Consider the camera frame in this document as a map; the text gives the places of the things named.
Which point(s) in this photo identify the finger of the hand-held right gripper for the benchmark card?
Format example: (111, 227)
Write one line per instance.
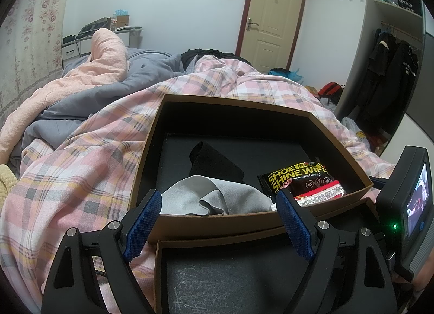
(379, 181)

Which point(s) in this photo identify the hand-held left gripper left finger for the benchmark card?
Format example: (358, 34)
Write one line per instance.
(142, 226)

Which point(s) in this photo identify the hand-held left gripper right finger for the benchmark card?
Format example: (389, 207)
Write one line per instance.
(295, 226)

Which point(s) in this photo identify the red tissue packet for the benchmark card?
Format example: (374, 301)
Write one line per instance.
(318, 195)

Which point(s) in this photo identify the black yellow wipes packet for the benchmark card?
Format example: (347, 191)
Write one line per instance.
(291, 176)

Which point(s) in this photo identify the grey microfibre cloth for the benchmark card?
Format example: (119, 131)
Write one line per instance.
(203, 195)

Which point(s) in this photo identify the shallow brown cardboard box lid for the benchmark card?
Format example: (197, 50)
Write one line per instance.
(203, 276)

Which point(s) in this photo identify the black sock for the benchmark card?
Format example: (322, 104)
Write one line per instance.
(213, 161)

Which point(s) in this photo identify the deep brown cardboard box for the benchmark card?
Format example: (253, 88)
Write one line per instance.
(257, 131)

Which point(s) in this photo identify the white plastic bag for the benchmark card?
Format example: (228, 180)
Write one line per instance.
(351, 129)

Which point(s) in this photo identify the pink plaid quilt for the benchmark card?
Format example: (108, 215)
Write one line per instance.
(84, 165)

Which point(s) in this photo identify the red backpack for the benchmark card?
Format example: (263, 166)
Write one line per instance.
(330, 90)

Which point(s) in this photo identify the black hanging jackets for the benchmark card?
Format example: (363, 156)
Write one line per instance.
(383, 73)

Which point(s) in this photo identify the yellow knit blanket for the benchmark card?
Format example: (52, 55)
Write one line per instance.
(6, 185)

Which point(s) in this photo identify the grey blanket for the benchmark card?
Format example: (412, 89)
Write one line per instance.
(67, 104)

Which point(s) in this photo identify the blue plastic bag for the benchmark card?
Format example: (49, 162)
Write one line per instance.
(281, 73)

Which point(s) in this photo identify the grey wardrobe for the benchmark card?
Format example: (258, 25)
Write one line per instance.
(373, 19)

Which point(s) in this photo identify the peach fleece blanket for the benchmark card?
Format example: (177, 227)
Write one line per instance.
(105, 53)

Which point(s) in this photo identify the black clothes pile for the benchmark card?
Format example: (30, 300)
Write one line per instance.
(196, 54)

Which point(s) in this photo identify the white desk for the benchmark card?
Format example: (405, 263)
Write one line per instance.
(134, 37)

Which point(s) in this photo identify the small cardboard box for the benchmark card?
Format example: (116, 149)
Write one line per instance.
(120, 22)

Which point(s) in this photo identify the black flat device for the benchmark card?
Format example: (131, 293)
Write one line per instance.
(91, 27)

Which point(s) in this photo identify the floral curtain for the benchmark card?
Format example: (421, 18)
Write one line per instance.
(30, 36)

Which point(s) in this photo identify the cream door with red frame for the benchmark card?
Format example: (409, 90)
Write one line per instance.
(276, 12)

